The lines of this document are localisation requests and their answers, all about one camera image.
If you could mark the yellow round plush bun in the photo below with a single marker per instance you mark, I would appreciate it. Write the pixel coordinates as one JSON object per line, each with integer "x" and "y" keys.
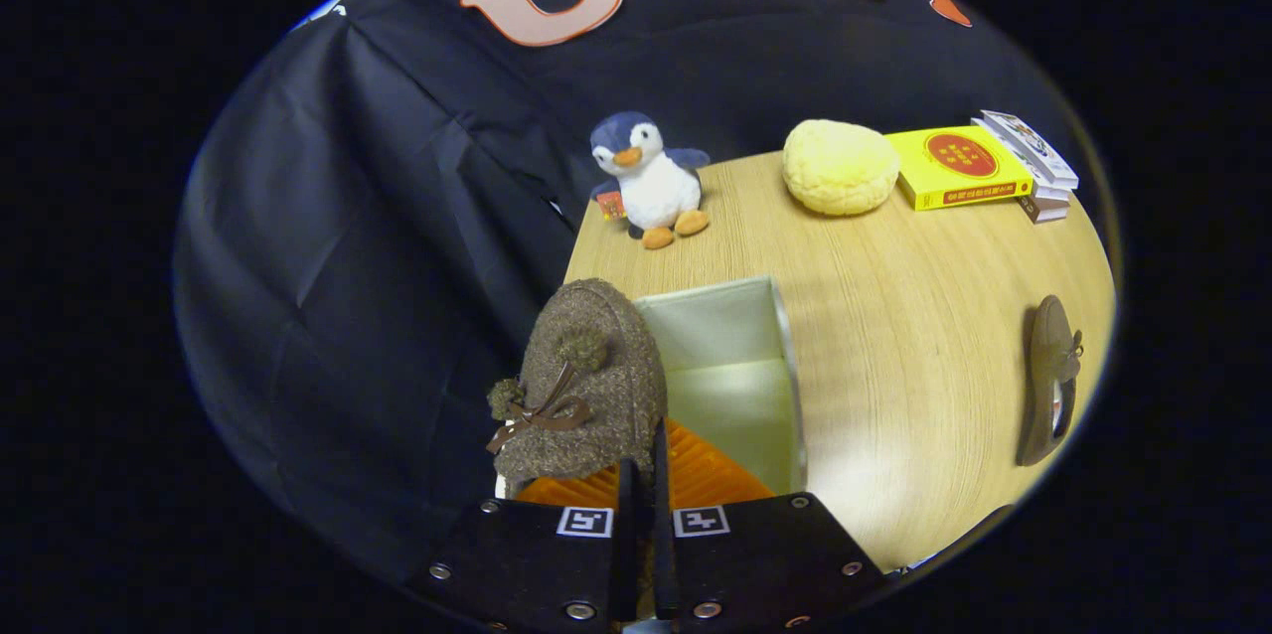
{"x": 840, "y": 167}

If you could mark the brown fabric storage box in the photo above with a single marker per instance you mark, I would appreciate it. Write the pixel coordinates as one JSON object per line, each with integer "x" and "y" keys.
{"x": 725, "y": 386}

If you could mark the brown fuzzy shoe with bow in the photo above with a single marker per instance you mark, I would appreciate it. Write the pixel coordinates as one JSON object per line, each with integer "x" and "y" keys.
{"x": 1043, "y": 366}
{"x": 596, "y": 386}

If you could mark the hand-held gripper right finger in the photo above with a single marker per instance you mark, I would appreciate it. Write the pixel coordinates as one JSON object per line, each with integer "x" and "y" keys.
{"x": 663, "y": 554}

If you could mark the penguin plush toy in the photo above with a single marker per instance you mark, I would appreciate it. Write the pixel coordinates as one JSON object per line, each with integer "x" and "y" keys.
{"x": 656, "y": 187}

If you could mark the yellow book with red circle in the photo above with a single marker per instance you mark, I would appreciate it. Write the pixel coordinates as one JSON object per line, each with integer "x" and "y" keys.
{"x": 959, "y": 167}

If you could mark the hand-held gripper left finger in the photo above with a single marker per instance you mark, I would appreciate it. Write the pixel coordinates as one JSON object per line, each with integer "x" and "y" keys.
{"x": 626, "y": 554}

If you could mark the white thick book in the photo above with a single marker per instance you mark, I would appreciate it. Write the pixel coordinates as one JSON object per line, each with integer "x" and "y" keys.
{"x": 1043, "y": 209}

